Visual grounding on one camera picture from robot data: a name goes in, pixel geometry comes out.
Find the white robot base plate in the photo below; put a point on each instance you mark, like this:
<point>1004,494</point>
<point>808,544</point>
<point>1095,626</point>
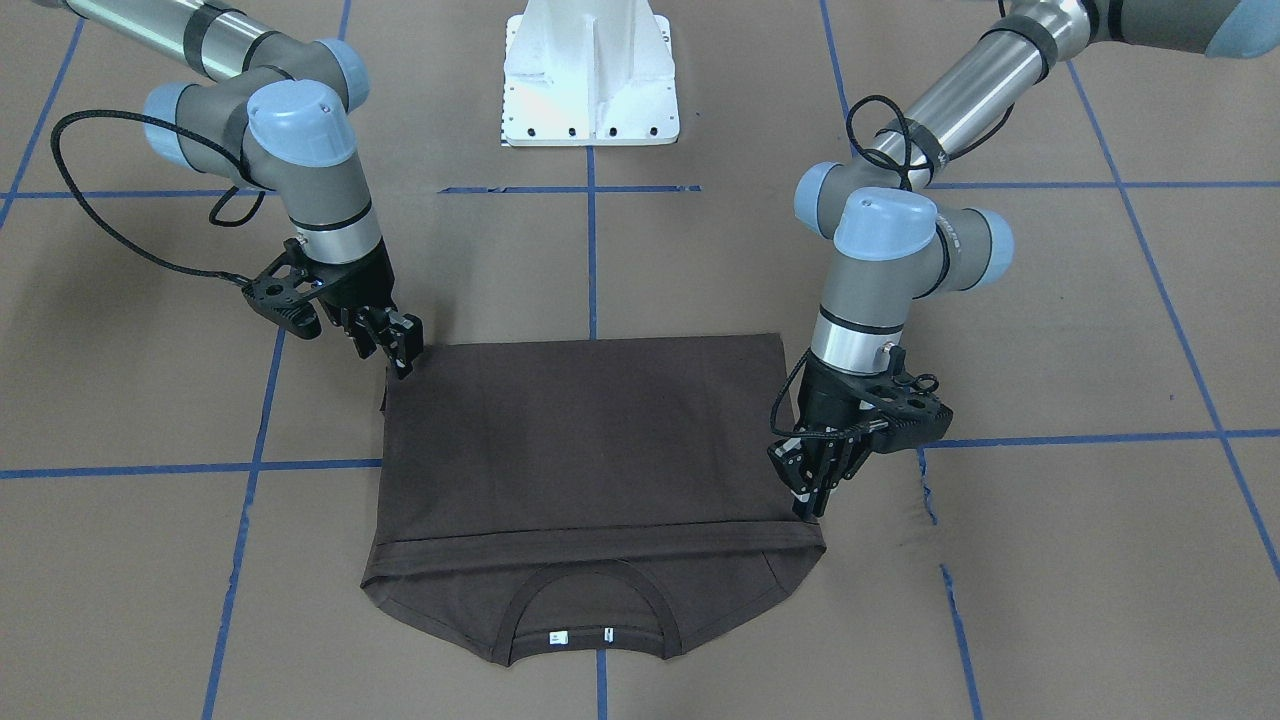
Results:
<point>589,73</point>

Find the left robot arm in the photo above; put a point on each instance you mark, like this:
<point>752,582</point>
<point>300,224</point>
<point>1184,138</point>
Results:
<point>893,246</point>

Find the dark brown t-shirt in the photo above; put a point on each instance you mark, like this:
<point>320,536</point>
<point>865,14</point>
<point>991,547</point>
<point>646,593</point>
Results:
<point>581,495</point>

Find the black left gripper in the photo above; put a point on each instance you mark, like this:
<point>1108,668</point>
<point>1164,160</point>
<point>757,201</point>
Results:
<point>824,399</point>

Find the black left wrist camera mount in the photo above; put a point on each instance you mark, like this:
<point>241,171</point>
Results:
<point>909,414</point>

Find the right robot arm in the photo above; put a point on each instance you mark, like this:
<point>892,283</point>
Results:
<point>274,117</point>

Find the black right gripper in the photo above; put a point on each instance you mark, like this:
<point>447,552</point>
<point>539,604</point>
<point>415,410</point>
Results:
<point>366,284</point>

